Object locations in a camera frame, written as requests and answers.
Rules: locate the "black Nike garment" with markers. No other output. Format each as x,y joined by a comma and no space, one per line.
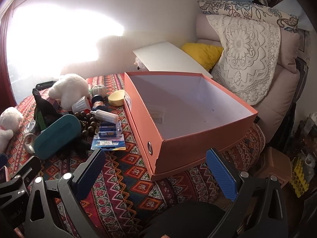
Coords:
45,106

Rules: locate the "yellow round sponge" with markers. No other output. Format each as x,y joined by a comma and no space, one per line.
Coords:
116,98

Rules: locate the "brown plastic stool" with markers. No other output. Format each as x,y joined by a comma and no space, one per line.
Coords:
275,166

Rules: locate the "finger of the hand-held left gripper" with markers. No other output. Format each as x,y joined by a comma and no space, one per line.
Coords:
2,160
26,169

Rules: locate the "white cone light bulb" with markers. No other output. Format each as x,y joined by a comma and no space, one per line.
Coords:
81,104

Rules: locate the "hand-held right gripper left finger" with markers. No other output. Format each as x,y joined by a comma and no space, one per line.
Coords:
90,176

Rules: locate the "black sock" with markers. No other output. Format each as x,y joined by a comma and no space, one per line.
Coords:
79,145

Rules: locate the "clear round jar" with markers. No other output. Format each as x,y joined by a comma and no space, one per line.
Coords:
31,127

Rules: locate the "pale blue cushion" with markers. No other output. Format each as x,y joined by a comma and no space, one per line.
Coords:
289,6

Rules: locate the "yellow plastic tray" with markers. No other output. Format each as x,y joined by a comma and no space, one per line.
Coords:
299,178

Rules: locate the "white lace pillow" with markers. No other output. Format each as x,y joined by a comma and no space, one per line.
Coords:
245,54

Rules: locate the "teal glasses case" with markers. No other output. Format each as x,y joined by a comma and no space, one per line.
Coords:
57,136

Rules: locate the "large white plush bear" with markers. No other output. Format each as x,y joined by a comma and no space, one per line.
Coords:
69,86

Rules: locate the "yellow pillow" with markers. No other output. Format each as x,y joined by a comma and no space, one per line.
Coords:
200,53

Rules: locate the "grey twine ball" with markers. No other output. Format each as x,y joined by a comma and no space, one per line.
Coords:
99,89

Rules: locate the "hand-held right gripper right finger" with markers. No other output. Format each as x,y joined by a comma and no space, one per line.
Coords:
220,176

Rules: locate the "white cardboard box lid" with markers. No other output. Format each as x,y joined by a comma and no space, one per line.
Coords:
168,57

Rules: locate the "purple cloth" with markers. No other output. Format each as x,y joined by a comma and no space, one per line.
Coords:
54,101

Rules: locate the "red patterned blanket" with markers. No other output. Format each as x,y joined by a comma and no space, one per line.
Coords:
128,193

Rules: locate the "battery blister pack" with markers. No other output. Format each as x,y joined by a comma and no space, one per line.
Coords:
109,133

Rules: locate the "floral print pillow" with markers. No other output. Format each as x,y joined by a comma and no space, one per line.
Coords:
247,8

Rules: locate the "orange cardboard shoe box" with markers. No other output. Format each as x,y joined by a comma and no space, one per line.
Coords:
141,126

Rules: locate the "white plush bear red scarf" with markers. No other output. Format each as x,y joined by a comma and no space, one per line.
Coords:
10,119

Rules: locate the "beige padded sofa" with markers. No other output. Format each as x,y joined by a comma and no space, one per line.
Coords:
277,104

